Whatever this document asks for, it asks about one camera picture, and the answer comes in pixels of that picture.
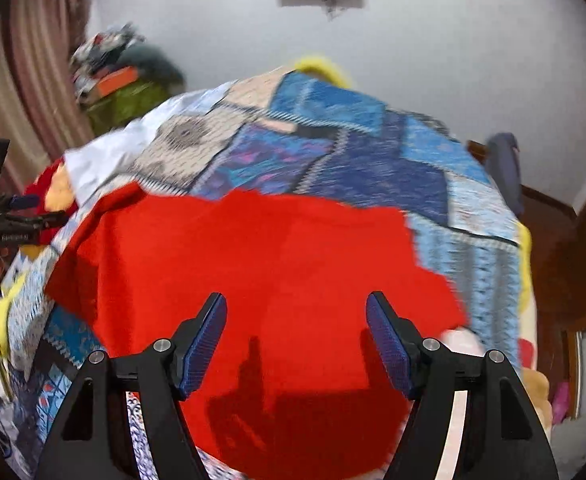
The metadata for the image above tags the pink item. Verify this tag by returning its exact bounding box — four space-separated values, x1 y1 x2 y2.
550 381 572 422

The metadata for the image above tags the red and orange plush blanket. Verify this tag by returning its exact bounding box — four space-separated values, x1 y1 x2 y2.
23 157 554 436

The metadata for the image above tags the striped curtain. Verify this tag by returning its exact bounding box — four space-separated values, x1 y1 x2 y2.
0 0 98 196

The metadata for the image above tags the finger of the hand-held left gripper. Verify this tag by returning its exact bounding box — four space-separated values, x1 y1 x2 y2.
0 195 68 233

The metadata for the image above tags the wooden bed frame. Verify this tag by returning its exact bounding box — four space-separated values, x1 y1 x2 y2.
467 139 586 423

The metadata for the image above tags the blue patchwork blanket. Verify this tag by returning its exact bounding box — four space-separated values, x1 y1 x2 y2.
0 71 524 480

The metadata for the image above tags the red garment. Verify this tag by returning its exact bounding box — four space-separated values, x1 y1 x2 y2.
44 182 471 480

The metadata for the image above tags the dark green cloth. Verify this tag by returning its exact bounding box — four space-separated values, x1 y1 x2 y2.
125 42 185 88

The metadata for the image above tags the grey-blue cloth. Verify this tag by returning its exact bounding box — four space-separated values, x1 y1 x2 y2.
486 132 525 217

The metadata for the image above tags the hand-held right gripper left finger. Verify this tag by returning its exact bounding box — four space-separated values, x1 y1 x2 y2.
35 292 228 480

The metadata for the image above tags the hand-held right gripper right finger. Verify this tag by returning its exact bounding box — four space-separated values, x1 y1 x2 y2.
365 291 559 480

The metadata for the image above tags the white cloth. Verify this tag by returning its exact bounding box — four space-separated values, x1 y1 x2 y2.
65 95 224 206

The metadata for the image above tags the pile of printed clothes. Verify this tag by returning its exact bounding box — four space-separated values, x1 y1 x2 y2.
69 22 146 103

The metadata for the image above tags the olive green cloth bundle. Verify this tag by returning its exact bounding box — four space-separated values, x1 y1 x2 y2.
85 80 174 133

